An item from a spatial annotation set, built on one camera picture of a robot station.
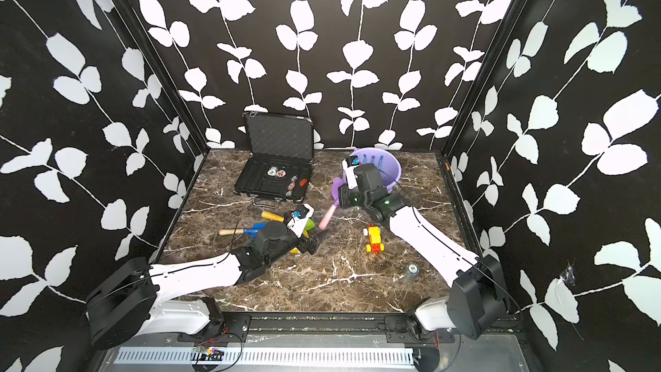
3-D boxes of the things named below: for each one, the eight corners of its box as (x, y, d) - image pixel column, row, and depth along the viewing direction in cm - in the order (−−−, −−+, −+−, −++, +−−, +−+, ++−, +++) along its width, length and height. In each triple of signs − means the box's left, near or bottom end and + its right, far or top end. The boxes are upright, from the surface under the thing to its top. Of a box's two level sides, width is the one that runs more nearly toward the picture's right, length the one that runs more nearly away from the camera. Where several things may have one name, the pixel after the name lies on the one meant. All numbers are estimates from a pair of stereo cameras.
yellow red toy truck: (366, 255, 91) (368, 248, 86) (364, 226, 98) (366, 219, 93) (382, 255, 91) (384, 248, 86) (378, 227, 98) (381, 219, 93)
